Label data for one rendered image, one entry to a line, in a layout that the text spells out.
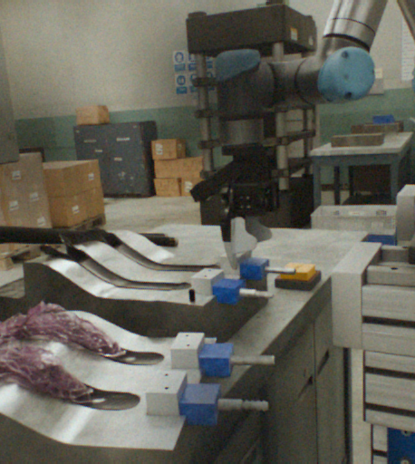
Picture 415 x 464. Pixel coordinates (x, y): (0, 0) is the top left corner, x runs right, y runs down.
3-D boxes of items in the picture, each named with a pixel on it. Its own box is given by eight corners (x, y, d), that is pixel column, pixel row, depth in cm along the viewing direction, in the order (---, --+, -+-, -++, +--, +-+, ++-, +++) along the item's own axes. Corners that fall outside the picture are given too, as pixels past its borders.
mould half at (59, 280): (268, 302, 104) (265, 236, 101) (207, 360, 82) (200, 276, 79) (74, 281, 128) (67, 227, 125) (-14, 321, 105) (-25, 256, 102)
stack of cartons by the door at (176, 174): (216, 193, 785) (211, 136, 766) (207, 197, 756) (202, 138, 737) (165, 193, 819) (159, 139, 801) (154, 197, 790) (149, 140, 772)
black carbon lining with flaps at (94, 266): (225, 275, 100) (222, 227, 98) (183, 304, 87) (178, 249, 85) (84, 263, 117) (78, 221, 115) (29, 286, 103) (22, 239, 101)
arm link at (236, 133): (210, 122, 88) (231, 120, 95) (212, 149, 89) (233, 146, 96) (252, 120, 84) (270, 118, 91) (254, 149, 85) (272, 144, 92)
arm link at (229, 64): (273, 47, 85) (224, 49, 82) (275, 117, 87) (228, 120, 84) (251, 53, 92) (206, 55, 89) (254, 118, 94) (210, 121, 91)
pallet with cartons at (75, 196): (107, 223, 617) (99, 159, 601) (71, 240, 541) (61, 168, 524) (19, 224, 650) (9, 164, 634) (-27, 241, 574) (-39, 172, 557)
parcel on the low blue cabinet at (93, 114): (110, 123, 817) (109, 104, 811) (99, 124, 788) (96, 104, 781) (89, 124, 834) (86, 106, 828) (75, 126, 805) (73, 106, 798)
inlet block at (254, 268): (300, 281, 94) (299, 252, 92) (291, 291, 90) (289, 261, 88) (234, 275, 100) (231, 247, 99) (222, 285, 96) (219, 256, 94)
